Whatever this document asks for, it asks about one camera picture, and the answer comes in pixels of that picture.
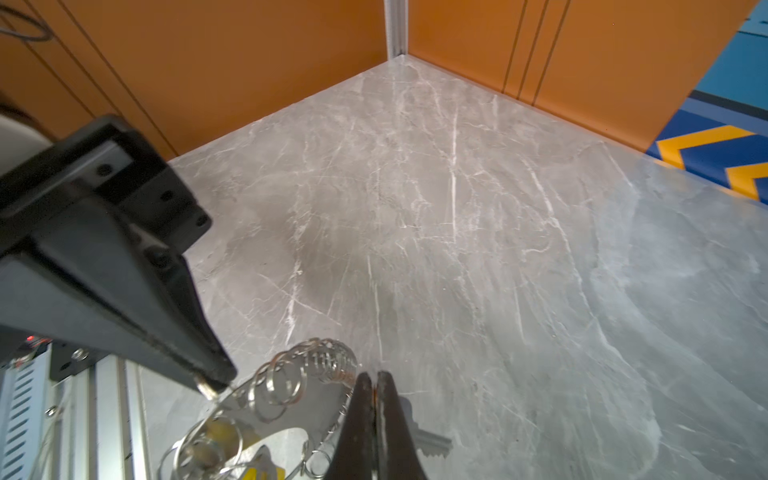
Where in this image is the key with red tag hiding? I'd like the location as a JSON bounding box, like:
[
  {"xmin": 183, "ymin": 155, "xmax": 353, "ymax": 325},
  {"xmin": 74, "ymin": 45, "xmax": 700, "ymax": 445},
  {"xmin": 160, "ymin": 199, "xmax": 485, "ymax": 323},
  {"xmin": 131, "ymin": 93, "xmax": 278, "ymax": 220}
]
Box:
[{"xmin": 398, "ymin": 396, "xmax": 453, "ymax": 458}]

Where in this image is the white slotted cable duct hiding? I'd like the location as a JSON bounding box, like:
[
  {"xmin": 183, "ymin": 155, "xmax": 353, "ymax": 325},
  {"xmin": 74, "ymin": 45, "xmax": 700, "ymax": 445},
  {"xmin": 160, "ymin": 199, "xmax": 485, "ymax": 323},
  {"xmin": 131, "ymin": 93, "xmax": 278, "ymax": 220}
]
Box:
[{"xmin": 1, "ymin": 352, "xmax": 50, "ymax": 480}]

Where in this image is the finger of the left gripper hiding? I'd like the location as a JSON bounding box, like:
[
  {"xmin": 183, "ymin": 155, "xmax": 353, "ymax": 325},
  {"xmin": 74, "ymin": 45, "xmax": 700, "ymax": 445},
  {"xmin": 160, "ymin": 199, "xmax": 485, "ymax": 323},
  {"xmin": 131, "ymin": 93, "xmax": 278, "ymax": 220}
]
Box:
[{"xmin": 1, "ymin": 196, "xmax": 237, "ymax": 393}]

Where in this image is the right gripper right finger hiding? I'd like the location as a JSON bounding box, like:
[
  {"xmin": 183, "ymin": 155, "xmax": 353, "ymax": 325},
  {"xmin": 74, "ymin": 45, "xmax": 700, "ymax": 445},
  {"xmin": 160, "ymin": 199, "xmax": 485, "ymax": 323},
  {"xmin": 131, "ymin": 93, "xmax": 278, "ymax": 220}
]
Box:
[{"xmin": 374, "ymin": 371, "xmax": 427, "ymax": 480}]

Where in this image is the aluminium front rail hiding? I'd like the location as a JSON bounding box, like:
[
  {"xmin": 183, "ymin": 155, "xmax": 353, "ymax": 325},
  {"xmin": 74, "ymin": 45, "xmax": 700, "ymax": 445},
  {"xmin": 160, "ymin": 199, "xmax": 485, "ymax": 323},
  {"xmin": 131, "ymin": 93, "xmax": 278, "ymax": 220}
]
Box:
[{"xmin": 29, "ymin": 356, "xmax": 154, "ymax": 479}]

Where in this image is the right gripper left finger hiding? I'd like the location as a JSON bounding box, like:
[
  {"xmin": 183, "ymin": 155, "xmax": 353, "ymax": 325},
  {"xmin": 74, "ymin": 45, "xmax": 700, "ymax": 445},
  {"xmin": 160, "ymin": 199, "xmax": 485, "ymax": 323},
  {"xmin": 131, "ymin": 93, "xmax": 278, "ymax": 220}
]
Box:
[{"xmin": 324, "ymin": 373, "xmax": 376, "ymax": 480}]

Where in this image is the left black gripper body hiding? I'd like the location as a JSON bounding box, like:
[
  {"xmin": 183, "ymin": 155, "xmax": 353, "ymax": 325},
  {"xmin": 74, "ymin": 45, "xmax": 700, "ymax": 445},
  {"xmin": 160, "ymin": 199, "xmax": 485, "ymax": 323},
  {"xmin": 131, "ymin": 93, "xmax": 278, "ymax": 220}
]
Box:
[{"xmin": 0, "ymin": 115, "xmax": 213, "ymax": 385}]

